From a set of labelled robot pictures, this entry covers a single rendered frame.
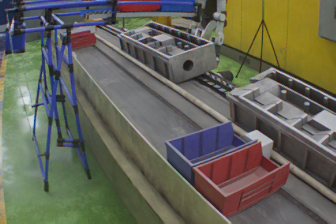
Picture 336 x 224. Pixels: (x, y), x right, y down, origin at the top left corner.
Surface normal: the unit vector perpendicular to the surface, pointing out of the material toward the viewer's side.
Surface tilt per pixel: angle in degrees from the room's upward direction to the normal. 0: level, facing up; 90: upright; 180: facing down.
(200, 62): 90
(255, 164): 88
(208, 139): 88
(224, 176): 88
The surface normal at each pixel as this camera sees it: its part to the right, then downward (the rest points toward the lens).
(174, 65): 0.49, 0.37
